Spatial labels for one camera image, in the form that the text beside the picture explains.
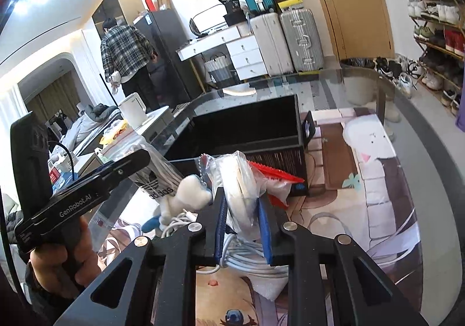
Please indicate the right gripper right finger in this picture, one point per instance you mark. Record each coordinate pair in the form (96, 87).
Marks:
(330, 277)

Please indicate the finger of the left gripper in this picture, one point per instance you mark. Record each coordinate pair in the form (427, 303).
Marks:
(95, 187)

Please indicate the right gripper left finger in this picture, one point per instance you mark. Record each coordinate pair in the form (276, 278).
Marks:
(153, 281)

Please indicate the zip bag of white laces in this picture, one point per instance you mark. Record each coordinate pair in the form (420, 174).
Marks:
(158, 179)

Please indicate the white plush toy keychain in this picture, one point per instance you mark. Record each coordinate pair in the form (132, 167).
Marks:
(191, 196)

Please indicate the red white snack packet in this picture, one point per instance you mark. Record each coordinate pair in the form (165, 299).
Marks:
(243, 182)

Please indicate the black cardboard box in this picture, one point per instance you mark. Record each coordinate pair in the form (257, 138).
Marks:
(268, 132)

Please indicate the white foam wrap piece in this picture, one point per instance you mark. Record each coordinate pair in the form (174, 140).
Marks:
(268, 287)

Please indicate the person's left hand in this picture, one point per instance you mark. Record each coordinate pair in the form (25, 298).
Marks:
(47, 263)

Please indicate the grey side cabinet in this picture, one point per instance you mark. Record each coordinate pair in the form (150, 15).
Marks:
(157, 121)

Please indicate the white air purifier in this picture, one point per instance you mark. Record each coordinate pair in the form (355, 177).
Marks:
(133, 110)

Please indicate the anime print table mat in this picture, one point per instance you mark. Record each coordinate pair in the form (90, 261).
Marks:
(357, 187)

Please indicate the black refrigerator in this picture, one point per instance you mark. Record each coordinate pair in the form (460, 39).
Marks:
(174, 80)

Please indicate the person in plaid shirt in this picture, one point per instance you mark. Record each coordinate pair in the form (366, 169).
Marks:
(125, 53)

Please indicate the wicker basket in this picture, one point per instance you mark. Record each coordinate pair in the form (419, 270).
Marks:
(221, 71)

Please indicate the black wardrobe cabinet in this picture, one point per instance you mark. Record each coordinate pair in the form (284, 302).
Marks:
(124, 11)

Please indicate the purple bag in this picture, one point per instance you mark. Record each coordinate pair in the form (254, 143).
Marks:
(460, 111)

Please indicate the white desk with drawers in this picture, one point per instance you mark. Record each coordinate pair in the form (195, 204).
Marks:
(237, 43)

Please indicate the oval mirror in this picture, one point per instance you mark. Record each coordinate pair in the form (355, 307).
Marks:
(208, 21)

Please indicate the white suitcase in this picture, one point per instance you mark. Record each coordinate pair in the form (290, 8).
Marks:
(272, 44)

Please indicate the silver aluminium suitcase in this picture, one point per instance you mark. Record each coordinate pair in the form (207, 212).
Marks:
(302, 37)

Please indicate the wooden door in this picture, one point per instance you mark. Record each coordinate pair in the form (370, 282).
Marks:
(359, 28)

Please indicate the wooden shoe rack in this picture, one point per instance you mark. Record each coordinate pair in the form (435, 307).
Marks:
(438, 30)

